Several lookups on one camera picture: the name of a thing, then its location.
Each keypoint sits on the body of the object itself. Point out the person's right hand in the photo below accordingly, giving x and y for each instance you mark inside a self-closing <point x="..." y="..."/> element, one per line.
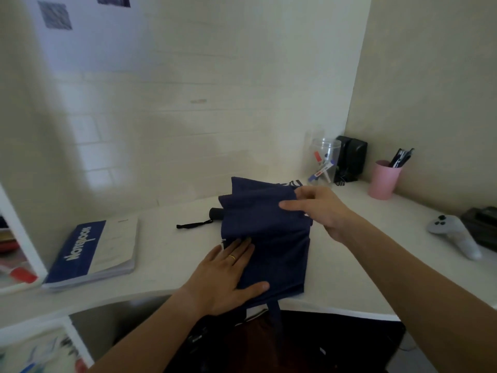
<point x="328" y="213"/>

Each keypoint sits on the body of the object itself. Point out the person's left hand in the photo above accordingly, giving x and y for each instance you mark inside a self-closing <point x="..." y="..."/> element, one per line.
<point x="217" y="283"/>

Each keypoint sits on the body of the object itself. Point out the person's left little finger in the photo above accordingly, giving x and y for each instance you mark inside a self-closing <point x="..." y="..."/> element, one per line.
<point x="212" y="255"/>

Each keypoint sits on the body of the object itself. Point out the person's right thumb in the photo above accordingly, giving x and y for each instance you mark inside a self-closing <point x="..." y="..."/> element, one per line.
<point x="297" y="206"/>

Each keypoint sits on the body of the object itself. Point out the person's left thumb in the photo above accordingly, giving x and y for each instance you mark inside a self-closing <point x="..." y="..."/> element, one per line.
<point x="254" y="289"/>

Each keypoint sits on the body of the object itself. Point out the navy blue folding umbrella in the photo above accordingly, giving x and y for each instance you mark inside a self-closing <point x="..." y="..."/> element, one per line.
<point x="268" y="236"/>

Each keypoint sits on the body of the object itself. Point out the person's right forearm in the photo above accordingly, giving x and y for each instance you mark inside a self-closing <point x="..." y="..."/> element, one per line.
<point x="419" y="299"/>

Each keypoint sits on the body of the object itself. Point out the person's left forearm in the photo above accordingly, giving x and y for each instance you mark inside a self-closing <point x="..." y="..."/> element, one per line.
<point x="147" y="337"/>

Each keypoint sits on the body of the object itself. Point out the white marker with blue cap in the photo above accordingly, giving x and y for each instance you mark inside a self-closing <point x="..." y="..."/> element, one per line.
<point x="321" y="170"/>

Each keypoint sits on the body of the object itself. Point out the white marker with red cap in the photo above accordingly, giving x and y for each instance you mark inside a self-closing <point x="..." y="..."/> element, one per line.
<point x="318" y="158"/>

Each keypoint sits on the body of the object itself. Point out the clear plastic jar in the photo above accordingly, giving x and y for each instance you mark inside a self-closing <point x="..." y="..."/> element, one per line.
<point x="329" y="151"/>

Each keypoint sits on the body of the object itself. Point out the black speaker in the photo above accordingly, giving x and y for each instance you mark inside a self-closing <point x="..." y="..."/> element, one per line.
<point x="353" y="157"/>

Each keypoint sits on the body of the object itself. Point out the person's dark clothing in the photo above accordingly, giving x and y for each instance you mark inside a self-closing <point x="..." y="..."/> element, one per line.
<point x="310" y="345"/>

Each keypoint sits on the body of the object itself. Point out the pink cup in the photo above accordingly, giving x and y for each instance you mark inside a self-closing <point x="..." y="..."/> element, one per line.
<point x="383" y="180"/>

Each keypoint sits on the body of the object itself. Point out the bunch of black pens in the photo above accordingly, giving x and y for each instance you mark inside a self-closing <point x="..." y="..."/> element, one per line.
<point x="400" y="157"/>

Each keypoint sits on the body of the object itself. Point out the blue and white notebook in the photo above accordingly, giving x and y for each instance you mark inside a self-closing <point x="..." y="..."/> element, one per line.
<point x="93" y="250"/>

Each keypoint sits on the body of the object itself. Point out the white game controller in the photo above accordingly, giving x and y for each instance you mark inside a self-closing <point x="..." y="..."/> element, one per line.
<point x="452" y="231"/>

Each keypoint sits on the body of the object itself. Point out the black box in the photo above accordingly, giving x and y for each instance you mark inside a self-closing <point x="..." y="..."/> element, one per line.
<point x="483" y="227"/>

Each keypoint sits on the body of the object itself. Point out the white shelf unit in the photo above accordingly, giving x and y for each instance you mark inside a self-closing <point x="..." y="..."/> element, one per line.
<point x="23" y="244"/>

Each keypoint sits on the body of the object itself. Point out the red item on shelf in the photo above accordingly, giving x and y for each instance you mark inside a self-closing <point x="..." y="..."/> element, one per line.
<point x="23" y="273"/>

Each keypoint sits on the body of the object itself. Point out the clutter of packets in shelf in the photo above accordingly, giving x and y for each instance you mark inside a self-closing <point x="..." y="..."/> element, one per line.
<point x="42" y="355"/>

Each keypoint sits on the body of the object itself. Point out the dark wall picture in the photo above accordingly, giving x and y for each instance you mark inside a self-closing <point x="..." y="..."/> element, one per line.
<point x="113" y="0"/>

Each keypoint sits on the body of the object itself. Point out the grey square wall picture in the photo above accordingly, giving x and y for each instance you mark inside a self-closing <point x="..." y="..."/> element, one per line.
<point x="54" y="14"/>

